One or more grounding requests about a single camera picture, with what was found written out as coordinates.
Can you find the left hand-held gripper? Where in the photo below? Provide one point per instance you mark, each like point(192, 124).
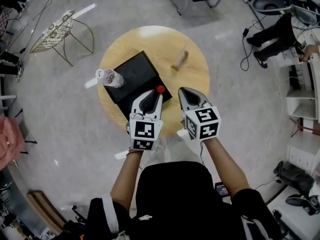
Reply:
point(145, 131)

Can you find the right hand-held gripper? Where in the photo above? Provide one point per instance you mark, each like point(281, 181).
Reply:
point(205, 124)

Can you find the red-capped bottle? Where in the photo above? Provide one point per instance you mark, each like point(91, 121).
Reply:
point(160, 89)

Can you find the black drawer box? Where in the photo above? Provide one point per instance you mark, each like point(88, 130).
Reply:
point(137, 71)

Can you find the person's right forearm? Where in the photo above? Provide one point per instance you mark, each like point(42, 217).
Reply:
point(227, 169)

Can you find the person's left forearm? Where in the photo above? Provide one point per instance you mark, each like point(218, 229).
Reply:
point(127, 181)

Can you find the wooden card stand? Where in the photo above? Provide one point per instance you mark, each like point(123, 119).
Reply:
point(180, 60)

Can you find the person's light trousers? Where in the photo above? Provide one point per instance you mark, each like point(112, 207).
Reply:
point(172, 149)

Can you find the clear plastic water bottle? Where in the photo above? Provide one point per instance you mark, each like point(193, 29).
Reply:
point(110, 77)

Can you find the round wooden table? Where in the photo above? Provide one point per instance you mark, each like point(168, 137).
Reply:
point(162, 49)

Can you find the person's black shirt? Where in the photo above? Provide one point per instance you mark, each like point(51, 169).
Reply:
point(175, 196)

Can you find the black device with screen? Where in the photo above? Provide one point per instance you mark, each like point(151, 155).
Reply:
point(222, 191)

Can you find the white cubby shelf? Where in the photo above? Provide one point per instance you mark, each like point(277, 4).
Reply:
point(302, 104)

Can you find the red tripod stand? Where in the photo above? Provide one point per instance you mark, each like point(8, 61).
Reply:
point(300, 127)

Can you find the dark grey bag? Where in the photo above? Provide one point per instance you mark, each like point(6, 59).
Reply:
point(295, 177)

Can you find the pink padded chair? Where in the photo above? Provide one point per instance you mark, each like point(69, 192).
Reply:
point(10, 139)

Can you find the long white desk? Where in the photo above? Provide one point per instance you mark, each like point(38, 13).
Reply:
point(6, 96)

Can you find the wooden board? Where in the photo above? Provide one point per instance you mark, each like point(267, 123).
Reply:
point(45, 209)

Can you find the white corner desk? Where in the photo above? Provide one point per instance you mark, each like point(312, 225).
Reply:
point(295, 221)

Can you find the checkered cloth table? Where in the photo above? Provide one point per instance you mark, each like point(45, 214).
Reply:
point(5, 19)

